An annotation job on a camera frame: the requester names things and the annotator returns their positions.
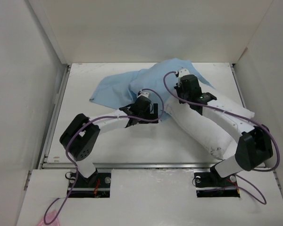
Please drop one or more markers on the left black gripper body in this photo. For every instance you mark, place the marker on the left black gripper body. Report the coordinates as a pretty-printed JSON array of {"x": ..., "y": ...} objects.
[{"x": 146, "y": 114}]

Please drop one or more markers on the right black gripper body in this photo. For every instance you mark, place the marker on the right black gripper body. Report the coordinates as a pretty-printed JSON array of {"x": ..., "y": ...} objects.
[{"x": 182, "y": 95}]

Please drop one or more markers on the light blue pillowcase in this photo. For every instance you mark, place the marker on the light blue pillowcase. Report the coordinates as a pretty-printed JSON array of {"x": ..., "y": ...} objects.
[{"x": 119, "y": 90}]

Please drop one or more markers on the white pillow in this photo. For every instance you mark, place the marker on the white pillow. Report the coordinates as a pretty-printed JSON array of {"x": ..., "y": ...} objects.
[{"x": 215, "y": 140}]

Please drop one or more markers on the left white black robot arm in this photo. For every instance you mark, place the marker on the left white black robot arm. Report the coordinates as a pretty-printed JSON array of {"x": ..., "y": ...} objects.
[{"x": 80, "y": 136}]

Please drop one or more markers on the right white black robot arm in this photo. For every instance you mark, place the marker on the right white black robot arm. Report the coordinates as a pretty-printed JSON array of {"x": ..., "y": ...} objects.
[{"x": 254, "y": 145}]

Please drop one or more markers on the pink plastic bag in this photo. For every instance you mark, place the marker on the pink plastic bag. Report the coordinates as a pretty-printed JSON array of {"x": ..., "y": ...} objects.
[{"x": 49, "y": 218}]

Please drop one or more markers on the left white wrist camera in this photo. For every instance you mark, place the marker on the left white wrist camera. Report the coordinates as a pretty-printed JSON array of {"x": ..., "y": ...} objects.
[{"x": 143, "y": 94}]

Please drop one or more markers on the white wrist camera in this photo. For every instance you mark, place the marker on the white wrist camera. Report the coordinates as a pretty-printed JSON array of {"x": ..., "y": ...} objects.
[
  {"x": 143, "y": 94},
  {"x": 182, "y": 72}
]

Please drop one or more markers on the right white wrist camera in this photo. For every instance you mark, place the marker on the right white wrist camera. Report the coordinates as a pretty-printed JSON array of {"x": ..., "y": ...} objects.
[{"x": 182, "y": 72}]

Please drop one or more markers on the right aluminium rail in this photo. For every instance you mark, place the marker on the right aluminium rail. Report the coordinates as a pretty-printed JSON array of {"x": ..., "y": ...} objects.
[{"x": 237, "y": 85}]

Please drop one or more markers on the aluminium rail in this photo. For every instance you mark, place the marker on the aluminium rail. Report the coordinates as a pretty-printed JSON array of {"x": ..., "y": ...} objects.
[
  {"x": 132, "y": 165},
  {"x": 49, "y": 132},
  {"x": 237, "y": 85}
]

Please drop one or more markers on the left aluminium rail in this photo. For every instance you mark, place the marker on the left aluminium rail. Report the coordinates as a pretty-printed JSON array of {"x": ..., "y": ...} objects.
[{"x": 49, "y": 132}]

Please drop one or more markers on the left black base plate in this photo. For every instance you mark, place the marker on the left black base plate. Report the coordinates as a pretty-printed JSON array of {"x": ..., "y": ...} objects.
[{"x": 102, "y": 180}]

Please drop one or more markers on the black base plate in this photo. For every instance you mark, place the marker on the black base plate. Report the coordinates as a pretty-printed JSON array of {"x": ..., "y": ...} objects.
[
  {"x": 209, "y": 179},
  {"x": 102, "y": 180}
]

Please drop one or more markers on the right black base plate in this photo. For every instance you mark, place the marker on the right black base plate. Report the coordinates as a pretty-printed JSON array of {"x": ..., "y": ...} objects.
[{"x": 209, "y": 179}]

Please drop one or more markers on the front aluminium rail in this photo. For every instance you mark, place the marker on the front aluminium rail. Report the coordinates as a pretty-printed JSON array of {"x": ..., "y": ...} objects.
[{"x": 132, "y": 165}]

